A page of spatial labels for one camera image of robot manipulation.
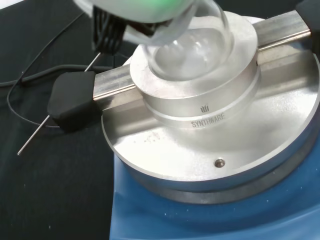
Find thin black probe wire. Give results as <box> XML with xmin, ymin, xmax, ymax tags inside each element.
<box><xmin>6</xmin><ymin>11</ymin><xmax>86</xmax><ymax>129</ymax></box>

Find heater with blue base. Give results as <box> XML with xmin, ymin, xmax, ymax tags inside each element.
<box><xmin>46</xmin><ymin>0</ymin><xmax>320</xmax><ymax>240</ymax></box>

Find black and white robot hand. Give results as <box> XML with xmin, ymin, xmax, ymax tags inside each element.
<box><xmin>71</xmin><ymin>0</ymin><xmax>201</xmax><ymax>55</ymax></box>

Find thin metal probe rod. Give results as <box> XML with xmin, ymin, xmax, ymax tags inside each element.
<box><xmin>16</xmin><ymin>51</ymin><xmax>103</xmax><ymax>156</ymax></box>

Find black bench cloth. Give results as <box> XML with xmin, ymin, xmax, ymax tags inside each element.
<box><xmin>0</xmin><ymin>0</ymin><xmax>141</xmax><ymax>240</ymax></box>

